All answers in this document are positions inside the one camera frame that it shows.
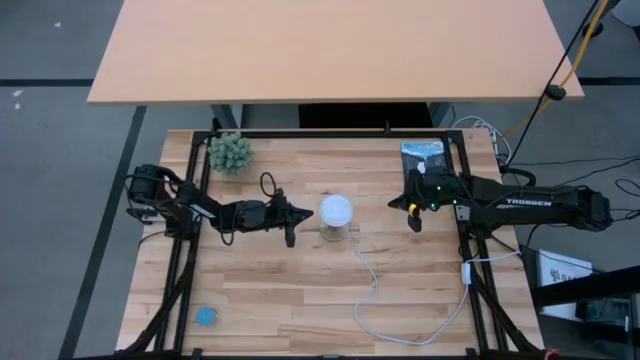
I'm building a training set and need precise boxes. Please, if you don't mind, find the green artificial plant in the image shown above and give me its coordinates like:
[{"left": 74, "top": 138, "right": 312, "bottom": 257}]
[{"left": 206, "top": 130, "right": 255, "bottom": 177}]

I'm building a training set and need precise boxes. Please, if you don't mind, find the small blue round lid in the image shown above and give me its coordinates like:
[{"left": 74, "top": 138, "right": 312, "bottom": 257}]
[{"left": 194, "top": 305, "right": 220, "bottom": 328}]

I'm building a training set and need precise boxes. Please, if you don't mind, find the black aluminium table frame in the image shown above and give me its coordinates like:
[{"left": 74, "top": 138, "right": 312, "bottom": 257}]
[{"left": 118, "top": 118, "right": 547, "bottom": 360}]

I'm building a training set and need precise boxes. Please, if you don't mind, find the white printed paper sign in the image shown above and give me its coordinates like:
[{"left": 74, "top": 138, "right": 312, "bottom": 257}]
[{"left": 536, "top": 248, "right": 595, "bottom": 322}]

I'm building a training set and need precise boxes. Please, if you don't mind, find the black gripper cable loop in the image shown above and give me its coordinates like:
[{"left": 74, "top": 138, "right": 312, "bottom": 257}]
[{"left": 259, "top": 171, "right": 279, "bottom": 199}]

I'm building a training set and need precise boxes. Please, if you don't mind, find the large light wooden desk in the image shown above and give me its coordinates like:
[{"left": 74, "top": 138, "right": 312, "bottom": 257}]
[{"left": 86, "top": 0, "right": 586, "bottom": 106}]

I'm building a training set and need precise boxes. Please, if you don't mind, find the wooden lamp socket base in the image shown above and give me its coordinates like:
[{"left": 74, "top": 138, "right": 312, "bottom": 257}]
[{"left": 318, "top": 222, "right": 352, "bottom": 244}]

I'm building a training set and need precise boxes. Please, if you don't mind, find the white cable bundle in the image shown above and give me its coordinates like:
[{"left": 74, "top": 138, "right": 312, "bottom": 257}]
[{"left": 451, "top": 115, "right": 514, "bottom": 166}]

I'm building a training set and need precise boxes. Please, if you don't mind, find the white lamp power cord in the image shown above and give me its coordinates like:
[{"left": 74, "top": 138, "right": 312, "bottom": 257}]
[{"left": 345, "top": 234, "right": 524, "bottom": 347}]

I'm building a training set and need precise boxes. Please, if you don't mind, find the black equipment stand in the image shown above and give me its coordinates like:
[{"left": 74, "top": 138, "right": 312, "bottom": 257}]
[{"left": 519, "top": 243, "right": 640, "bottom": 347}]

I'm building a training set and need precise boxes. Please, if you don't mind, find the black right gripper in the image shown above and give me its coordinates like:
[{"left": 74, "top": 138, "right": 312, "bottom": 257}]
[{"left": 387, "top": 166, "right": 461, "bottom": 235}]

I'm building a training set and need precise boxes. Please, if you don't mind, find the yellow cable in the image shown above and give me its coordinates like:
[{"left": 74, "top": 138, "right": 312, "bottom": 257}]
[{"left": 496, "top": 0, "right": 612, "bottom": 145}]

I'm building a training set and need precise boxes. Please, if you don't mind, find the black round foot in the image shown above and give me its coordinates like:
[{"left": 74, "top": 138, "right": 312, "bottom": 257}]
[{"left": 581, "top": 20, "right": 605, "bottom": 40}]

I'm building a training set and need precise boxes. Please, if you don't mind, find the long black cable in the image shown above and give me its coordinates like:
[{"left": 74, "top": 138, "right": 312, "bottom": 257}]
[{"left": 503, "top": 0, "right": 602, "bottom": 169}]

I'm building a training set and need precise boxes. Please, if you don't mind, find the white frosted lightbulb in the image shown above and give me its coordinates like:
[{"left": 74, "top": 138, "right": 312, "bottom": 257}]
[{"left": 318, "top": 193, "right": 355, "bottom": 230}]

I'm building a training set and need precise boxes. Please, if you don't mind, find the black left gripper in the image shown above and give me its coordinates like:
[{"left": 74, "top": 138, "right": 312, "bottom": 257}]
[{"left": 242, "top": 188, "right": 315, "bottom": 250}]

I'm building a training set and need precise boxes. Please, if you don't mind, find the grey desk leg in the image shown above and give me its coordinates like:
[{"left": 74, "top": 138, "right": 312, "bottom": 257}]
[
  {"left": 426, "top": 101, "right": 457, "bottom": 129},
  {"left": 209, "top": 103, "right": 245, "bottom": 131}
]

